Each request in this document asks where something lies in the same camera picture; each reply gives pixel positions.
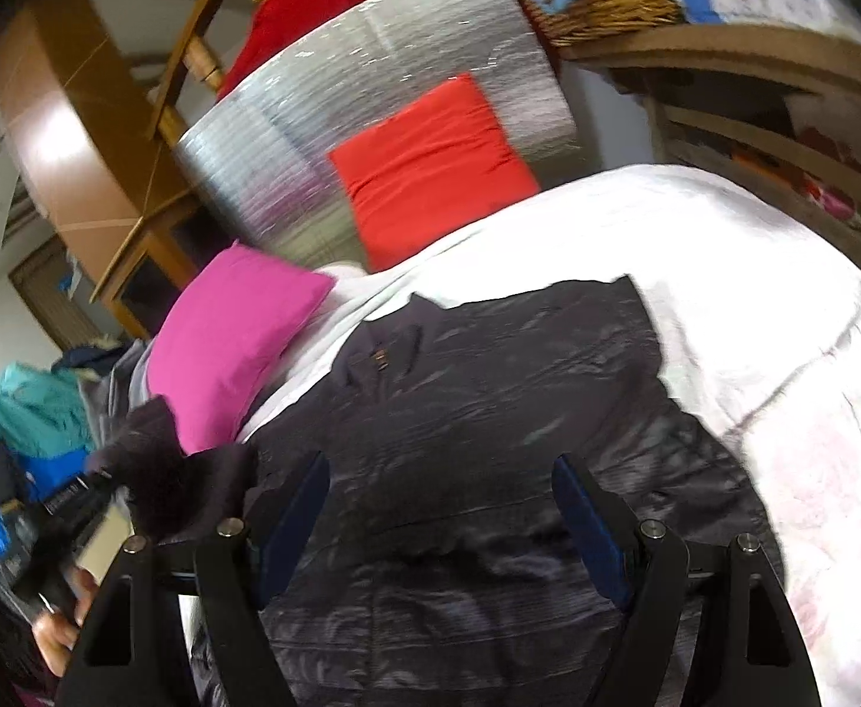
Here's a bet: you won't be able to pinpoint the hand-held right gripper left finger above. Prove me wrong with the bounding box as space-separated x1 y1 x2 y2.
54 451 332 707

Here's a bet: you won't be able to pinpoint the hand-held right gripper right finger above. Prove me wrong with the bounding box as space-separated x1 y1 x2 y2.
552 452 823 707

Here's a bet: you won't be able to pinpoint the black quilted jacket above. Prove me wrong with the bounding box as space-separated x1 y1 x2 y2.
87 274 785 707

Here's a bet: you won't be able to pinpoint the person's left hand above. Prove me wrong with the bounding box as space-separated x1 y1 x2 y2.
32 570 101 679

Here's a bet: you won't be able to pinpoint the teal jacket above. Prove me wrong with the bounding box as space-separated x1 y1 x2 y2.
0 364 96 458

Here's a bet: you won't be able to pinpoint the pink pillow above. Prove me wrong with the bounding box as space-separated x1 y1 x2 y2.
146 242 337 455

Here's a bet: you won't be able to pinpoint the brown door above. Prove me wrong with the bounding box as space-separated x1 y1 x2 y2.
10 236 100 332

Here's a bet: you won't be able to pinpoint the white fluffy blanket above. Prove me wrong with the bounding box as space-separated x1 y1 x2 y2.
180 162 861 707

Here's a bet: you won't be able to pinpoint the wooden side table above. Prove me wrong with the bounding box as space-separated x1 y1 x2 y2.
90 187 217 343

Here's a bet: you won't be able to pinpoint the red pillow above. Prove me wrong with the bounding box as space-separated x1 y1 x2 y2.
327 74 542 273

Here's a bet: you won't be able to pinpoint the brown wooden wardrobe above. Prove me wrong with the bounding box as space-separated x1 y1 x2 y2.
0 0 188 237

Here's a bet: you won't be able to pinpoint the colourful folded cloths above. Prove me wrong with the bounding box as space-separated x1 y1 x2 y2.
725 125 861 237

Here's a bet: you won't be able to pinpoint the silver foil insulation mat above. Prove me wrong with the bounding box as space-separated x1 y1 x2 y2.
172 0 579 270

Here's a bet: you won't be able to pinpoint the wooden shelf rack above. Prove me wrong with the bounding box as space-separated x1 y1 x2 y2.
559 22 861 273

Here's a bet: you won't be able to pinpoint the red cloth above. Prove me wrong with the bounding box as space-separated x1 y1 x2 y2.
216 0 476 97

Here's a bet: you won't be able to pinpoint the wooden chair frame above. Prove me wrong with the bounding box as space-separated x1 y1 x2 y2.
146 0 273 141

